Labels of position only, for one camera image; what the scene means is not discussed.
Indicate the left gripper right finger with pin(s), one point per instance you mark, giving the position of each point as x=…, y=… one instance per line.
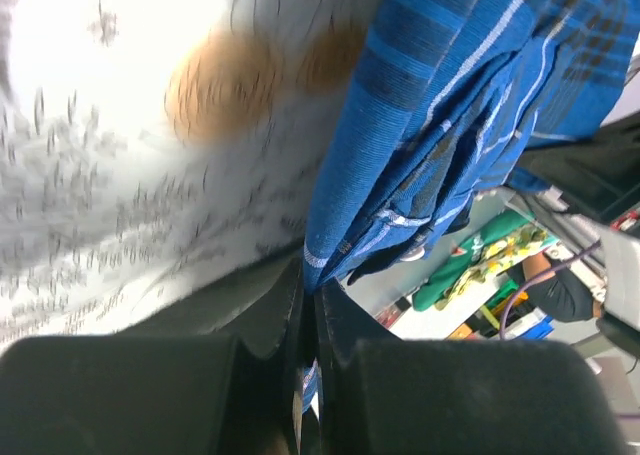
x=383, y=395

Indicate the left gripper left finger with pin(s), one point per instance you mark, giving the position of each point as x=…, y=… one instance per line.
x=235, y=390

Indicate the blue plaid long sleeve shirt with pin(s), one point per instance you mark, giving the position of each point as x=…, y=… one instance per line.
x=445, y=97

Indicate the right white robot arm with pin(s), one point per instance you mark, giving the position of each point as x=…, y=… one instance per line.
x=620, y=322

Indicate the green printed cloth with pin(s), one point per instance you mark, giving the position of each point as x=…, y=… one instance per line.
x=502, y=243

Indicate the person in dark shirt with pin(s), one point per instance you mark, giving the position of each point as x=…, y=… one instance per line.
x=560, y=295

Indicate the floral patterned table mat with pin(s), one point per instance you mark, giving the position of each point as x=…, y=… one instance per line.
x=151, y=147

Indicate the aluminium frame rail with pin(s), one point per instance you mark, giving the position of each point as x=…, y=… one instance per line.
x=572, y=233

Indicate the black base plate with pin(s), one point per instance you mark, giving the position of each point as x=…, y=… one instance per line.
x=599, y=178

